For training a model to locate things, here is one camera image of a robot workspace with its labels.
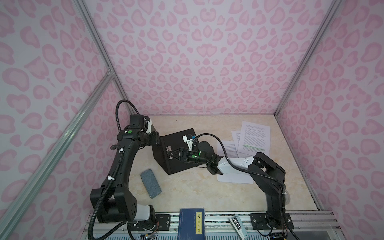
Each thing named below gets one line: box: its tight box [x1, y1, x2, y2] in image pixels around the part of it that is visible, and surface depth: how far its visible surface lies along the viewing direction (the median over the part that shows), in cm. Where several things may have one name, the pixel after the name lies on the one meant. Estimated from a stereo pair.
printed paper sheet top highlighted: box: [237, 121, 271, 155], surface depth 109 cm
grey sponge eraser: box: [140, 169, 162, 199], surface depth 86 cm
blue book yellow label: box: [177, 208, 205, 240], surface depth 73 cm
